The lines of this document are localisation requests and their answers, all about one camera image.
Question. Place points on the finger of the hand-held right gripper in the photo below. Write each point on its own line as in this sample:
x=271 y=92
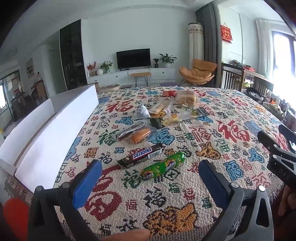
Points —
x=268 y=142
x=289 y=136

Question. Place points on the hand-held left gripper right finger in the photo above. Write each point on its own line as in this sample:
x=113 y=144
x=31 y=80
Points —
x=211 y=177

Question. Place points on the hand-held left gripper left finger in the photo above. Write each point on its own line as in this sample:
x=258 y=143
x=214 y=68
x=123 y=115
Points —
x=87 y=180

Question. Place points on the white cardboard box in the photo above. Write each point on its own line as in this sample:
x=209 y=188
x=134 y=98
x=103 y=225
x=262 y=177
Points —
x=57 y=139

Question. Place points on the long clear gummy candy packet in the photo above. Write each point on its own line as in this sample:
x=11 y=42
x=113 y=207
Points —
x=175 y=117

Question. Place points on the person's right hand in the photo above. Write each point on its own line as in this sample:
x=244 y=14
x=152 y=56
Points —
x=288 y=199

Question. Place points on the person's left hand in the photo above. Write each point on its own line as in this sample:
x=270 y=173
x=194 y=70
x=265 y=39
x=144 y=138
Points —
x=129 y=235

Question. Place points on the printed blanket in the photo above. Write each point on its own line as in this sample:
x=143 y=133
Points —
x=208 y=139

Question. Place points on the green candy tube packet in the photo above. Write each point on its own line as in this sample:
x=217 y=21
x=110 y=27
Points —
x=161 y=166

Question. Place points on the small brown chocolate bar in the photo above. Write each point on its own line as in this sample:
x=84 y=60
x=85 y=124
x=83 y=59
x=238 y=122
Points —
x=126 y=133

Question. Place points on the large brown chocolate bar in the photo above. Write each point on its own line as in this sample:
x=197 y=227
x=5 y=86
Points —
x=143 y=154

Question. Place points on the orange bun in clear wrapper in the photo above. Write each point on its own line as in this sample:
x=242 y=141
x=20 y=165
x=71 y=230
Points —
x=140 y=135

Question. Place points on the wooden railing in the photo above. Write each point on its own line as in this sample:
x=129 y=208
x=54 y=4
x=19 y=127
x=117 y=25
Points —
x=231 y=76

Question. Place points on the window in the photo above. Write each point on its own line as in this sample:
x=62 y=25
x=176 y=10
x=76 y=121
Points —
x=284 y=55

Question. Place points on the red cloth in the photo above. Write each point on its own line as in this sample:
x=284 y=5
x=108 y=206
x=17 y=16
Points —
x=13 y=215

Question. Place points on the bread loaf in clear bag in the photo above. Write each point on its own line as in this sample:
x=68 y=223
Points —
x=185 y=97

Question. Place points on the grey snack packet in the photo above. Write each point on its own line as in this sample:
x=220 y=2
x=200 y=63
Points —
x=141 y=113

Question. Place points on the sandwich biscuit clear packet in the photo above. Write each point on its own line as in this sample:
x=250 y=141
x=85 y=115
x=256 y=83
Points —
x=157 y=107

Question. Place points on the white curtain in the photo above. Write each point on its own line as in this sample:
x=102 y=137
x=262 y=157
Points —
x=263 y=46

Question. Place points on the red snack packet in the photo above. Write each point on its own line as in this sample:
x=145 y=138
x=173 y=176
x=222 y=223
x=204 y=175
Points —
x=168 y=93

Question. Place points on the orange lounge chair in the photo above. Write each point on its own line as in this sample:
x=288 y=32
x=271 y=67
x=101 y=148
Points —
x=196 y=71

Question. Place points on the purple stool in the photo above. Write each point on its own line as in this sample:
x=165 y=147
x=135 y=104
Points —
x=168 y=84

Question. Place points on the white television cabinet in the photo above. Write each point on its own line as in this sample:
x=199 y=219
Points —
x=115 y=76

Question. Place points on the round white vase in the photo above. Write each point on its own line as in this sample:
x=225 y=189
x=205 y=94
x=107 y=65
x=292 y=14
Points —
x=100 y=71

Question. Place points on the red flower bouquet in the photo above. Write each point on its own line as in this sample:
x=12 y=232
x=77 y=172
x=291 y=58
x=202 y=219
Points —
x=91 y=67

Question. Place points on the bushy green potted plant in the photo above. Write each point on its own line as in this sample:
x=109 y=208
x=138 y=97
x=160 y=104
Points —
x=106 y=66

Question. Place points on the wooden stool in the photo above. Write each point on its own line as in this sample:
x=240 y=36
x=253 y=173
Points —
x=140 y=74

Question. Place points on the grey curtain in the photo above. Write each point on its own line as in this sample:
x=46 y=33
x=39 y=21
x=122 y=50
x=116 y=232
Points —
x=209 y=34

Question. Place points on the covered standing air conditioner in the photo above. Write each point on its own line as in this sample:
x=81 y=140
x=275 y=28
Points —
x=196 y=41

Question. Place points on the large green potted plant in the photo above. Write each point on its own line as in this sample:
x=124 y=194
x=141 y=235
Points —
x=167 y=59

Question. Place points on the small green potted plant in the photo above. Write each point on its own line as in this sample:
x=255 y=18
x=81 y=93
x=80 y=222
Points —
x=156 y=62

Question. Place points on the black television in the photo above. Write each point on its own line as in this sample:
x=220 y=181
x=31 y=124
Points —
x=133 y=59

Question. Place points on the red wall hanging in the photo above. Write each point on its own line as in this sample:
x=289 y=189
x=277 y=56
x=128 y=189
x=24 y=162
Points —
x=226 y=33

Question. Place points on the wall picture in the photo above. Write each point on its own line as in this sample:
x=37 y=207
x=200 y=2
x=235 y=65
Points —
x=29 y=67

